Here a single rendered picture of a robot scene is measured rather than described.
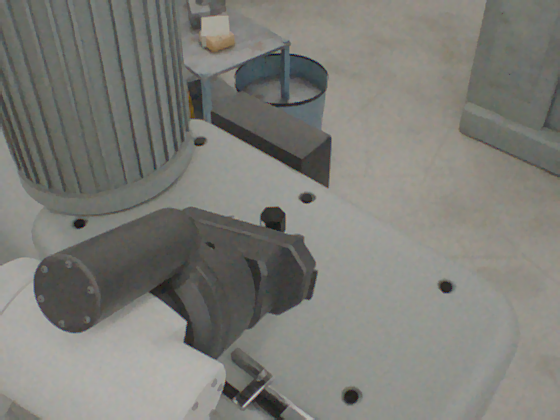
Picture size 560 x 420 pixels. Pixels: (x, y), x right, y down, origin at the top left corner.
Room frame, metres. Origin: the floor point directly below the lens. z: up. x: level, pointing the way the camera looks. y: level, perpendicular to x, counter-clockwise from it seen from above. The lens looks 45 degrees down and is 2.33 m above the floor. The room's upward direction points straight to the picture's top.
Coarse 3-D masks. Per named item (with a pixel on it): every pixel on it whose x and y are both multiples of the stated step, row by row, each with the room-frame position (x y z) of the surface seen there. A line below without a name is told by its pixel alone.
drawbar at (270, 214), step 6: (264, 210) 0.38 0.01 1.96; (270, 210) 0.38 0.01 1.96; (276, 210) 0.38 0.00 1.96; (282, 210) 0.38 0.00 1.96; (264, 216) 0.37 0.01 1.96; (270, 216) 0.37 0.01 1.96; (276, 216) 0.37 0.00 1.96; (282, 216) 0.37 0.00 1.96; (264, 222) 0.37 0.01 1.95; (270, 222) 0.37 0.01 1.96; (276, 222) 0.37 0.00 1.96; (282, 222) 0.37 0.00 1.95; (270, 228) 0.37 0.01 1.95; (276, 228) 0.37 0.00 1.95; (282, 228) 0.37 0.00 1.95
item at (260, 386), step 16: (240, 352) 0.28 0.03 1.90; (256, 368) 0.26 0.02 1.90; (224, 384) 0.25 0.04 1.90; (256, 384) 0.25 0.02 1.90; (240, 400) 0.24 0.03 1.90; (256, 400) 0.24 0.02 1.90; (272, 400) 0.24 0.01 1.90; (288, 400) 0.24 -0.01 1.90; (272, 416) 0.22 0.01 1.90; (288, 416) 0.22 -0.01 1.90; (304, 416) 0.22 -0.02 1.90
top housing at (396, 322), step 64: (192, 128) 0.59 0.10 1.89; (192, 192) 0.48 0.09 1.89; (256, 192) 0.48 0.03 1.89; (320, 192) 0.48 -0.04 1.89; (320, 256) 0.39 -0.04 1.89; (384, 256) 0.39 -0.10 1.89; (320, 320) 0.32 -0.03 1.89; (384, 320) 0.32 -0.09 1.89; (448, 320) 0.31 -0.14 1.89; (512, 320) 0.31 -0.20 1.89; (320, 384) 0.25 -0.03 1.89; (384, 384) 0.25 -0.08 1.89; (448, 384) 0.25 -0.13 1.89
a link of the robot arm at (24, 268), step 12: (12, 264) 0.19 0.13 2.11; (24, 264) 0.19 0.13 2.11; (36, 264) 0.20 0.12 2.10; (0, 276) 0.18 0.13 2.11; (12, 276) 0.18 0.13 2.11; (24, 276) 0.18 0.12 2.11; (0, 288) 0.17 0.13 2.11; (12, 288) 0.17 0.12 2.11; (0, 300) 0.17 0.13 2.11; (0, 312) 0.16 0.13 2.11; (0, 396) 0.15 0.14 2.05; (0, 408) 0.15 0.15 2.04
